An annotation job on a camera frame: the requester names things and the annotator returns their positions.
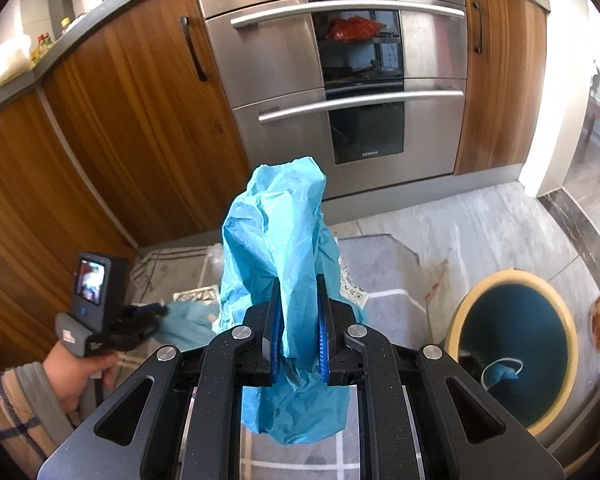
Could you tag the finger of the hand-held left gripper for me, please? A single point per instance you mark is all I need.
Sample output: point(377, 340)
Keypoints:
point(145, 317)

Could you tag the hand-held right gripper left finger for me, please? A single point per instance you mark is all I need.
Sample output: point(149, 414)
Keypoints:
point(276, 340)

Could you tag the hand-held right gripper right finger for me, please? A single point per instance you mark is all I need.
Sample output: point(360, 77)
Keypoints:
point(321, 345)

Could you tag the pale blue plastic wrapper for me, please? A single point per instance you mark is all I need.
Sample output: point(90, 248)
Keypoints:
point(190, 325)

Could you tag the white printed carton box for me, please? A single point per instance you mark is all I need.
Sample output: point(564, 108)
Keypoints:
point(352, 285)

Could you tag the blue plastic bag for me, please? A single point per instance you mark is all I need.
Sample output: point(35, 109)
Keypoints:
point(280, 235)

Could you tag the yellow-rimmed trash bin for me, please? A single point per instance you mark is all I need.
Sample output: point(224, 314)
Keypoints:
point(520, 320)

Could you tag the person's left forearm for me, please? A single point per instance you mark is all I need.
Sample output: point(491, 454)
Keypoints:
point(15, 410)

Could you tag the person's left hand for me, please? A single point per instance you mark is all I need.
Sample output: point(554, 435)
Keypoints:
point(72, 375)

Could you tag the silver foil packet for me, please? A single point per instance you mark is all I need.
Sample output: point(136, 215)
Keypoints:
point(195, 294)

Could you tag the clear plastic bag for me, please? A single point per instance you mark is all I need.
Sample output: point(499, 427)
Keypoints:
point(216, 262)

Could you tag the grey floor mat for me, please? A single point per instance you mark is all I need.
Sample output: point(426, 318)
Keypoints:
point(380, 270)

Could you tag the blue face mask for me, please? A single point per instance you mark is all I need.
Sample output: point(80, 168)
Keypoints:
point(502, 372)

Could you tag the white plastic bag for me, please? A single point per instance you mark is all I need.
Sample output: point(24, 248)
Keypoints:
point(2, 65)

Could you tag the red-capped seasoning bottle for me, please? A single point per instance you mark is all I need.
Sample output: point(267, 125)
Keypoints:
point(42, 47)

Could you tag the yellow-lidded bottle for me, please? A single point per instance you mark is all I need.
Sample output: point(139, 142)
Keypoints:
point(66, 25)

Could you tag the stainless steel oven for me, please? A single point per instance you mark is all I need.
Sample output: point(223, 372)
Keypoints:
point(280, 60)

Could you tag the narrow wooden cabinet door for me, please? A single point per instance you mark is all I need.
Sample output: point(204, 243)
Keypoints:
point(510, 85)

